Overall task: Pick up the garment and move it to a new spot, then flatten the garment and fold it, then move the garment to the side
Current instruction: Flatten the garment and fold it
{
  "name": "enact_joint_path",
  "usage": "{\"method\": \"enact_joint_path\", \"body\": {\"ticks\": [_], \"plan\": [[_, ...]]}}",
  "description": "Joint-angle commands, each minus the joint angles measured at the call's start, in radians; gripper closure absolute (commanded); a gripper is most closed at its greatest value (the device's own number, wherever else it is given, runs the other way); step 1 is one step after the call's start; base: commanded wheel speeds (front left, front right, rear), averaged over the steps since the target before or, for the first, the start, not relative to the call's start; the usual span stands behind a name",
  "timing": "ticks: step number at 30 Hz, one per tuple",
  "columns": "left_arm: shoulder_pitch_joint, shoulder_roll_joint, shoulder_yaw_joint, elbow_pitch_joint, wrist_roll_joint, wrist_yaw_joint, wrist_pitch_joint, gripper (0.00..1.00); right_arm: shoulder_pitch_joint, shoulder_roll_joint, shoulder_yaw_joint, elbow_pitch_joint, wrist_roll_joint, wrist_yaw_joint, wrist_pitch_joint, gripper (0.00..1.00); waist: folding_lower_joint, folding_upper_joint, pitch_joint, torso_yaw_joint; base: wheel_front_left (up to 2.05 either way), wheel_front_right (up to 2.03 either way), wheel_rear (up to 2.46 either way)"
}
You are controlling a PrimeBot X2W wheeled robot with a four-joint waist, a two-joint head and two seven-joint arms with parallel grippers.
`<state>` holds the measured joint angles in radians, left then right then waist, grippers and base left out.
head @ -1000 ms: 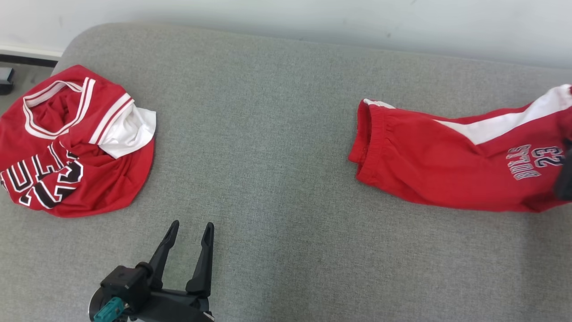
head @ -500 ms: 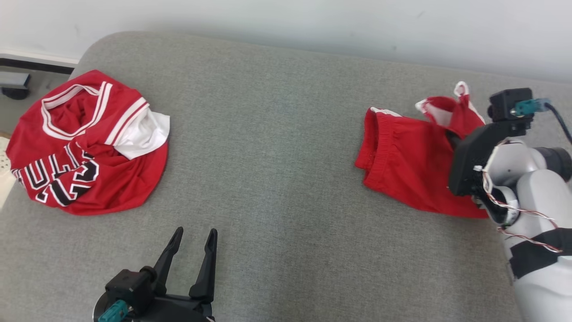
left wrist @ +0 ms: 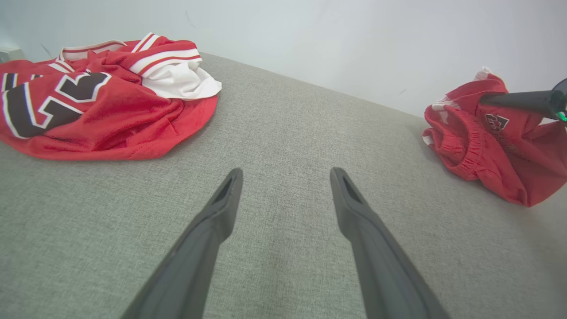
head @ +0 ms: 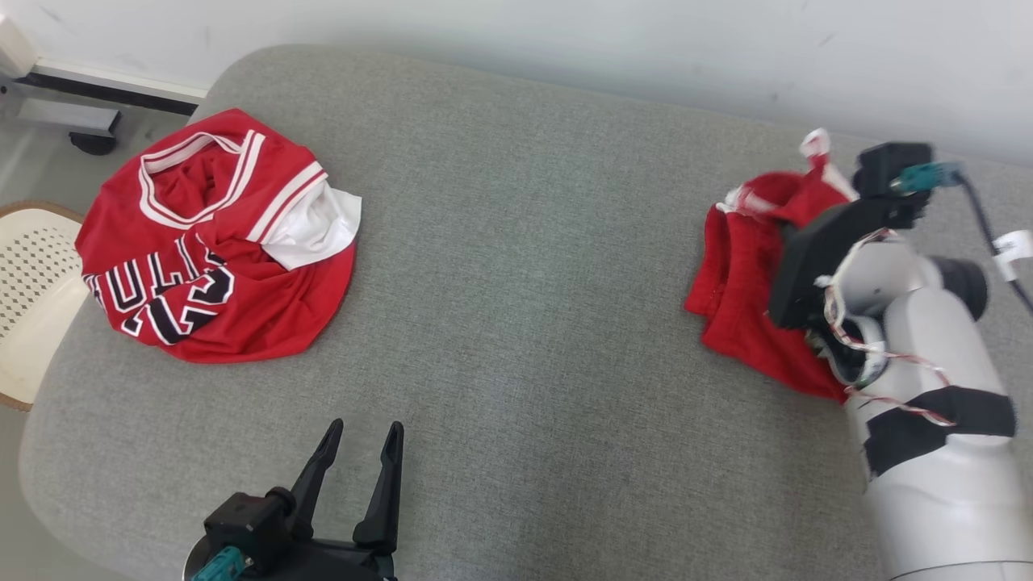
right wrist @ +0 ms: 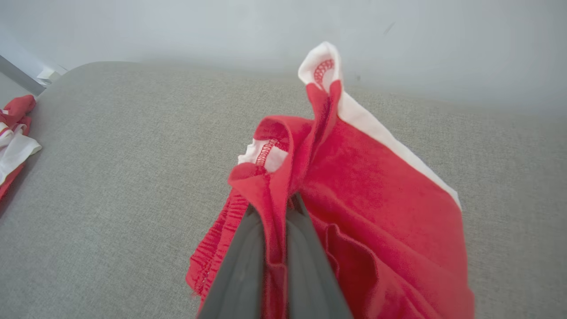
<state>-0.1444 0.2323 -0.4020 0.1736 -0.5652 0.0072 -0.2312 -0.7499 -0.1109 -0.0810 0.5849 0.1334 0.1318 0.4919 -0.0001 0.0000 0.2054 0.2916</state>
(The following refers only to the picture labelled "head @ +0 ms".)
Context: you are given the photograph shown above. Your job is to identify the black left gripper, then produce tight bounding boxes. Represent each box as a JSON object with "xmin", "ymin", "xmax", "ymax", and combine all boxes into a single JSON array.
[{"xmin": 242, "ymin": 418, "xmax": 405, "ymax": 581}]

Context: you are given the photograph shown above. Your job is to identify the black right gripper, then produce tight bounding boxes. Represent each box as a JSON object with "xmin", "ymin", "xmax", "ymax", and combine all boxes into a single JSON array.
[{"xmin": 768, "ymin": 196, "xmax": 931, "ymax": 330}]

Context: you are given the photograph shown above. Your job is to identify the red shorts with white stripe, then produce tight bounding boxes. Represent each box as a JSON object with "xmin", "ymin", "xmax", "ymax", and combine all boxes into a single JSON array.
[{"xmin": 684, "ymin": 127, "xmax": 861, "ymax": 403}]

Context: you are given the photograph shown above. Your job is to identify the red basketball jersey white trim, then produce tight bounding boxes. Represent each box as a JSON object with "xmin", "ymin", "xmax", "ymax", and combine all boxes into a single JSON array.
[{"xmin": 74, "ymin": 108, "xmax": 363, "ymax": 365}]

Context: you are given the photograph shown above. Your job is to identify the grey fabric sofa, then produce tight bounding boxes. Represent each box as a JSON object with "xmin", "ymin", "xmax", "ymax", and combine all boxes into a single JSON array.
[{"xmin": 18, "ymin": 44, "xmax": 1033, "ymax": 581}]

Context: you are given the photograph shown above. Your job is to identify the cream perforated plastic chair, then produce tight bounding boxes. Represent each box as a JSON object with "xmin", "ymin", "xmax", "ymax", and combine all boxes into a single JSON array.
[{"xmin": 0, "ymin": 201, "xmax": 91, "ymax": 413}]

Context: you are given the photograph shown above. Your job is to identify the grey stand base with caster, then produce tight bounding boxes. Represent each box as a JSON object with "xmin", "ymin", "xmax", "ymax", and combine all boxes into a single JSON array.
[{"xmin": 0, "ymin": 15, "xmax": 123, "ymax": 157}]

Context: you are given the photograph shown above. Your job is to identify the red white wire bundle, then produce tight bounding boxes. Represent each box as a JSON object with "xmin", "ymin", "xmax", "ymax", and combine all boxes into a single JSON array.
[{"xmin": 813, "ymin": 228, "xmax": 959, "ymax": 427}]

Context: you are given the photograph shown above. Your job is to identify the black right cable teal plug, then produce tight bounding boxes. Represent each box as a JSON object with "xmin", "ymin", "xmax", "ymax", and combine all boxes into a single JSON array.
[{"xmin": 890, "ymin": 161, "xmax": 1033, "ymax": 316}]

